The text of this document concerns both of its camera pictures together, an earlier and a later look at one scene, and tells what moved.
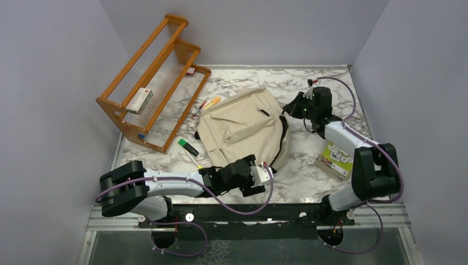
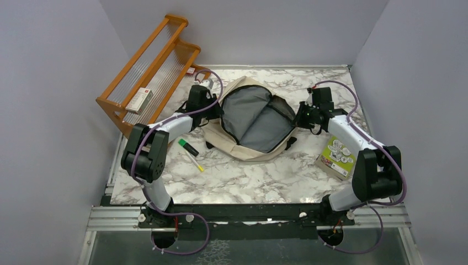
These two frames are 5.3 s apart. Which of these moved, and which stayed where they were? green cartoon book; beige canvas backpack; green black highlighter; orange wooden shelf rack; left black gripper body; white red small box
Moved: left black gripper body; beige canvas backpack
Stayed: white red small box; green black highlighter; green cartoon book; orange wooden shelf rack
